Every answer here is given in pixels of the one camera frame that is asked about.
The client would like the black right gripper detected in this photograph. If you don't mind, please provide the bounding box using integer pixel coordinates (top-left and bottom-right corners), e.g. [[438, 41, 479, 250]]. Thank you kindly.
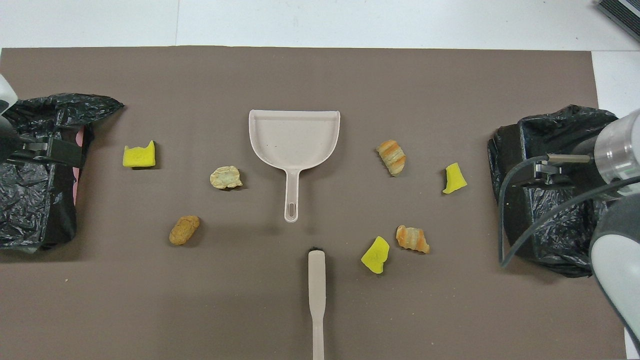
[[532, 154, 593, 188]]

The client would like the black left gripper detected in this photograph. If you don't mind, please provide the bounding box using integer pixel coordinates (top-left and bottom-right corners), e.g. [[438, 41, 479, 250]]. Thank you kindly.
[[4, 136, 84, 168]]

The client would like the notched yellow sponge piece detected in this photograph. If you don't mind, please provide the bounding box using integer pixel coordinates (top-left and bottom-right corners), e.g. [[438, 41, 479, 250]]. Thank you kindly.
[[122, 140, 156, 169]]

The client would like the small yellow sponge piece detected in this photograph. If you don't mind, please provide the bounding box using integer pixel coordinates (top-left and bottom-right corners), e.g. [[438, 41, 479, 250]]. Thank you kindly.
[[442, 162, 469, 195]]

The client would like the brown toy nugget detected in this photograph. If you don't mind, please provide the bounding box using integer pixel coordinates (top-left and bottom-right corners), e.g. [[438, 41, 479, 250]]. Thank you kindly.
[[168, 215, 201, 246]]

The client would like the small striped toy croissant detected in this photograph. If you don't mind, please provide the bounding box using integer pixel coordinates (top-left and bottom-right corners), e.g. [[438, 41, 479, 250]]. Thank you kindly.
[[395, 224, 431, 254]]

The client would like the large striped toy croissant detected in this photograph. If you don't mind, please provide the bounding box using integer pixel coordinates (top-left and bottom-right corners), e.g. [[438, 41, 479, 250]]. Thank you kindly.
[[376, 139, 407, 177]]

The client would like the pale toy dumpling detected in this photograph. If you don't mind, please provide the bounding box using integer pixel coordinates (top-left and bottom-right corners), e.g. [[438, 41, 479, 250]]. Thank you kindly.
[[209, 165, 244, 190]]

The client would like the large yellow sponge piece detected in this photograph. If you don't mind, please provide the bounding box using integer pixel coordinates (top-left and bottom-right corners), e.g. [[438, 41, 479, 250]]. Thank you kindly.
[[360, 235, 391, 275]]

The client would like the beige plastic dustpan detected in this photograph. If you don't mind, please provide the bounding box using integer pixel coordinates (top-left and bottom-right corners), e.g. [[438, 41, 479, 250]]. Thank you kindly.
[[248, 109, 341, 224]]

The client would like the black bag lined pink bin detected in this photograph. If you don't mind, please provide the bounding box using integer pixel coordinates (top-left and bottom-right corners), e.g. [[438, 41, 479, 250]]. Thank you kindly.
[[0, 93, 125, 253]]

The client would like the dark grey ribbed device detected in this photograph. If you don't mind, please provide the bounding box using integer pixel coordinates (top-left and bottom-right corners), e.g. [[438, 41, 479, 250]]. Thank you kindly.
[[596, 0, 640, 42]]

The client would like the brown table mat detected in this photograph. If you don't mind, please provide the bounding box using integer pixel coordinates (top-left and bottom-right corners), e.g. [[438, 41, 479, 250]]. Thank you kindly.
[[0, 46, 628, 360]]

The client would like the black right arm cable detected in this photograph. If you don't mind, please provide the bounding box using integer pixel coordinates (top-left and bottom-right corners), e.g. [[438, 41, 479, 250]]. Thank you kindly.
[[497, 155, 640, 268]]

